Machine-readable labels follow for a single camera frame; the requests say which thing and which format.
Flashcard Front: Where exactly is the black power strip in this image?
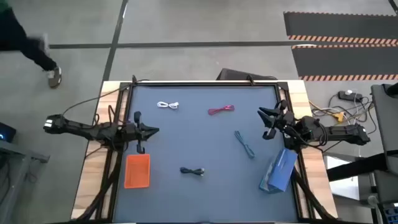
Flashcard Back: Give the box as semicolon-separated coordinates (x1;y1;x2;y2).
337;90;364;102

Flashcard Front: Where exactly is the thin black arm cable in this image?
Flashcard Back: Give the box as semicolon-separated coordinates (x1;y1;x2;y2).
62;78;150;117

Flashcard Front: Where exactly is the grey desk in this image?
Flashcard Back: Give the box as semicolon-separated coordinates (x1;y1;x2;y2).
0;136;51;224

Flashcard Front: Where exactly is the red USB-C cable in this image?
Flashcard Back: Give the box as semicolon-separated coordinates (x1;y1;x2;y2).
207;104;236;116

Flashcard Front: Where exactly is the floor cable bundle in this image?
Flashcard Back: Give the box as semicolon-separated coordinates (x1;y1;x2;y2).
308;92;377;126

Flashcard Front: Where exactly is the teal USB-C cable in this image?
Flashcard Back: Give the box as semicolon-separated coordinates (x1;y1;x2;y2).
233;130;256;160

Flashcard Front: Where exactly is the black USB-C cable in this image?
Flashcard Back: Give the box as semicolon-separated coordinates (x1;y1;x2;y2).
179;166;206;177

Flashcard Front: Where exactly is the person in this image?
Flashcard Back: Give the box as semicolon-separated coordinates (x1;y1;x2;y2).
0;0;63;89

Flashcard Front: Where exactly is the blue cardboard box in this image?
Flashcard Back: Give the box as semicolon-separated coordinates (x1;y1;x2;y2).
258;147;299;195

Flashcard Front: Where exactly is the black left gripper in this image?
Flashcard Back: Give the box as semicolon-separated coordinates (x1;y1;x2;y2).
124;111;160;155

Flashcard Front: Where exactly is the white USB-C cable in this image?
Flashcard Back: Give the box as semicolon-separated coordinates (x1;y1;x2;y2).
157;101;180;111

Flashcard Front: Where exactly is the black hazard-striped floor mat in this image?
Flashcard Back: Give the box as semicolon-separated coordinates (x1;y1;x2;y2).
283;11;398;45
291;44;398;82

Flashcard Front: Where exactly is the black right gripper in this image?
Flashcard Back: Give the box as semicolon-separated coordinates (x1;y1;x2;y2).
257;99;296;141

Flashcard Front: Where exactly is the orange plastic bin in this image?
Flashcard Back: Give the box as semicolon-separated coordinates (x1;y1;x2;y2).
124;153;152;190

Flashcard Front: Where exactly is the black monitor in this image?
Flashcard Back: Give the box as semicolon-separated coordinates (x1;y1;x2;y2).
216;68;278;82

